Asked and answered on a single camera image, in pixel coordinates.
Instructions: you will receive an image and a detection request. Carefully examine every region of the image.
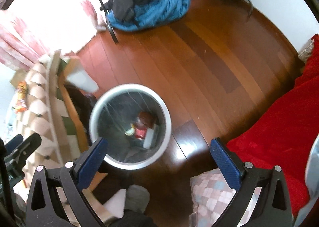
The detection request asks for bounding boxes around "grey slipper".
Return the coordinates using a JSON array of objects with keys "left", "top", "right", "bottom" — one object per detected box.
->
[{"left": 124, "top": 184, "right": 150, "bottom": 213}]

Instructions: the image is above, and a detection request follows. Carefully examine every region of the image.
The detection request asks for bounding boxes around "checkered tablecloth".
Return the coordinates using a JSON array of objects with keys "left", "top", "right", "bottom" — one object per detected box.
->
[{"left": 10, "top": 49, "right": 101, "bottom": 192}]

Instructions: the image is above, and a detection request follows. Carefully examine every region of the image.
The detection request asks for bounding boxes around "pink floral curtain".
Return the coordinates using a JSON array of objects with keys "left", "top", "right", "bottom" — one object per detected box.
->
[{"left": 1, "top": 0, "right": 110, "bottom": 70}]

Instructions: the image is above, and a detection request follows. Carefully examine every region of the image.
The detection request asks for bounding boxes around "red blanket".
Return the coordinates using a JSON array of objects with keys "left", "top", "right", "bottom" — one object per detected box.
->
[{"left": 226, "top": 35, "right": 318, "bottom": 216}]

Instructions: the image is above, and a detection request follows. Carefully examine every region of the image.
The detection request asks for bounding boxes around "white round trash bin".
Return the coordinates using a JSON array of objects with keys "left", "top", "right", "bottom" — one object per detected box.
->
[{"left": 89, "top": 84, "right": 172, "bottom": 170}]

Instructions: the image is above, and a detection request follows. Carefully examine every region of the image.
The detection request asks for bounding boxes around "blue sleeping bag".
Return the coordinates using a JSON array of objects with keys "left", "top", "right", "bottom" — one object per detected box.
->
[{"left": 106, "top": 0, "right": 191, "bottom": 32}]

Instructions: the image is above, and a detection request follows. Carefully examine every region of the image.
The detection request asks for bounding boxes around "black stand pole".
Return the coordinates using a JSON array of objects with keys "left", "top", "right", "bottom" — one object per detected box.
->
[{"left": 84, "top": 0, "right": 119, "bottom": 43}]

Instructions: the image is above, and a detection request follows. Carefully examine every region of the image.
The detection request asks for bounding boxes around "pink toothpaste box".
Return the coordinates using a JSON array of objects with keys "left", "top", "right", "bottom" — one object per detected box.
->
[{"left": 143, "top": 124, "right": 159, "bottom": 149}]

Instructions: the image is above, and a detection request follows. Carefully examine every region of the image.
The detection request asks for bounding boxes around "red snack wrapper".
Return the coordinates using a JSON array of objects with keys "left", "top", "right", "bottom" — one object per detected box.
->
[{"left": 124, "top": 111, "right": 156, "bottom": 141}]

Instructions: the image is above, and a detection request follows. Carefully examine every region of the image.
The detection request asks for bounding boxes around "checkered pink pillow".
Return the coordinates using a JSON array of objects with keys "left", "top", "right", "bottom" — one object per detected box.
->
[{"left": 190, "top": 169, "right": 262, "bottom": 227}]

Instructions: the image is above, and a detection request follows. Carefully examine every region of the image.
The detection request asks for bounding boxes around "light blue cloth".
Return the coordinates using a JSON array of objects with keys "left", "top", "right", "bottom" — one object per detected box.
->
[{"left": 294, "top": 136, "right": 319, "bottom": 226}]

